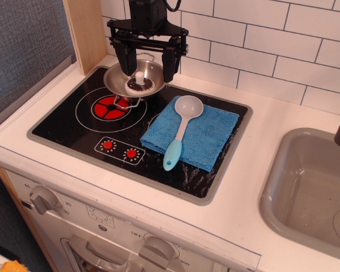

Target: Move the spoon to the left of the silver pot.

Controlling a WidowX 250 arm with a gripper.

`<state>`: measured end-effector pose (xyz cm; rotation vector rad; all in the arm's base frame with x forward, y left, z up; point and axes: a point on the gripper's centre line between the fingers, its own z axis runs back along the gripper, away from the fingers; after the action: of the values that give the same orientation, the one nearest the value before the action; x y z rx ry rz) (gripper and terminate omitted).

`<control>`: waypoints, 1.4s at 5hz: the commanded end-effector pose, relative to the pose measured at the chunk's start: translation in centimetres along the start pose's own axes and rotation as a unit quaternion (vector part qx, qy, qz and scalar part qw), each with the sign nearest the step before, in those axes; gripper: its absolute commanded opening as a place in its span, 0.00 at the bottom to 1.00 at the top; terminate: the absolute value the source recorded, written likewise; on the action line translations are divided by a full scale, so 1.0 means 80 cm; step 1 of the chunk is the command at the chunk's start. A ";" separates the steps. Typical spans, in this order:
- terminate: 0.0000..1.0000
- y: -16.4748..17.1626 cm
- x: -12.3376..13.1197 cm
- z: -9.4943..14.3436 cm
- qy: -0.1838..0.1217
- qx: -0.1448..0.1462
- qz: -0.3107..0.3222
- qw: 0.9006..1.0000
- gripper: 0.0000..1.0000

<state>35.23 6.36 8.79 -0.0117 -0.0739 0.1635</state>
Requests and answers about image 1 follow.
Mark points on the right grey oven knob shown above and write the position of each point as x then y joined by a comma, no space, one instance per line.
157,252

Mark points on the grey sink basin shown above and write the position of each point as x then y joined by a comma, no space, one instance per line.
301,197

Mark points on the right red stove knob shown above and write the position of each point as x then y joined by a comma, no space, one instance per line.
131,154

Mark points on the silver metal bowl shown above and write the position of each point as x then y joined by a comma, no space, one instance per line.
115,79

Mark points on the blue folded cloth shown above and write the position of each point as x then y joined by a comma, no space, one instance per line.
204,137

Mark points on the left grey oven knob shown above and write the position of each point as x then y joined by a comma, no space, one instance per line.
43,199

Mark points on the white kitchen timer toy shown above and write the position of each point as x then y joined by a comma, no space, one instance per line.
139,84

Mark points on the wooden side post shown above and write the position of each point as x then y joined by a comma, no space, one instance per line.
87,32

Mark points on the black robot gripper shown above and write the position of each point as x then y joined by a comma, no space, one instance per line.
149,29

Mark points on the grey oven knob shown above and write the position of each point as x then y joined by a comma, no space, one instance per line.
157,252
43,199

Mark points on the black toy stove top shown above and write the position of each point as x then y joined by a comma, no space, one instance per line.
87,117

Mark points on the left red stove knob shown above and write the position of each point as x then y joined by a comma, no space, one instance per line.
107,145

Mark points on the red stove knob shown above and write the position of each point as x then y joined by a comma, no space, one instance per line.
107,145
131,154

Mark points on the white toy oven front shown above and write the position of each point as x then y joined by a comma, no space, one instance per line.
80,237

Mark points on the yellow object at corner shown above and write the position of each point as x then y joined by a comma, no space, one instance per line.
13,266

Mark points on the blue and grey spoon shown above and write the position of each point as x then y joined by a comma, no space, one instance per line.
187,107

